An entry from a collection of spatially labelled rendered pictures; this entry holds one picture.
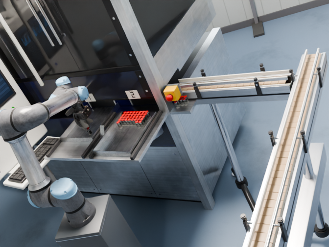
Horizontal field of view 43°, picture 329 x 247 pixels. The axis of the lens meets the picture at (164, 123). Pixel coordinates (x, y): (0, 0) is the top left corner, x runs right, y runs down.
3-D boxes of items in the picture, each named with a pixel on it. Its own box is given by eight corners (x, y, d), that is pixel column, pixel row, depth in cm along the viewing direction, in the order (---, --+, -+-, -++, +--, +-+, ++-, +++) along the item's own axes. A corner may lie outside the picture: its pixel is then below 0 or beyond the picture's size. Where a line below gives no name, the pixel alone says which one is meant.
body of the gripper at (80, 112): (86, 121, 243) (76, 104, 237) (75, 121, 247) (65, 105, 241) (93, 112, 248) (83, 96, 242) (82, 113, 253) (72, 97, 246)
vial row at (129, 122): (122, 124, 252) (119, 118, 250) (147, 123, 243) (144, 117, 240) (120, 126, 251) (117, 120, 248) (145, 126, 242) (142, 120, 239)
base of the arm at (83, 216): (91, 225, 206) (82, 212, 201) (65, 229, 211) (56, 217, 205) (99, 202, 218) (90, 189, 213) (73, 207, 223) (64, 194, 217)
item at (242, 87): (177, 107, 253) (168, 86, 244) (186, 91, 263) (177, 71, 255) (292, 101, 217) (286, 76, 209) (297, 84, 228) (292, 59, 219)
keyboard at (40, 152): (49, 138, 287) (47, 135, 286) (62, 139, 279) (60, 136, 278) (8, 181, 263) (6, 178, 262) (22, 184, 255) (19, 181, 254)
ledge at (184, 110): (179, 100, 255) (178, 97, 254) (199, 98, 248) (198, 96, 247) (171, 114, 246) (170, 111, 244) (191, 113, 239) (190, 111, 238)
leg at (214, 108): (238, 181, 295) (206, 93, 253) (250, 182, 290) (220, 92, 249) (235, 190, 289) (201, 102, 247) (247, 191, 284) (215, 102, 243)
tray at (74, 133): (89, 108, 284) (86, 104, 283) (120, 106, 271) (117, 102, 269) (61, 141, 262) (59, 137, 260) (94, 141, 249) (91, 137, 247)
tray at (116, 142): (122, 117, 259) (120, 112, 257) (157, 116, 246) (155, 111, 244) (94, 155, 237) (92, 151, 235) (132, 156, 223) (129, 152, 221)
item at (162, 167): (70, 123, 466) (28, 56, 418) (248, 118, 359) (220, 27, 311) (13, 191, 399) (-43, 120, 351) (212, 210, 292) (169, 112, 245)
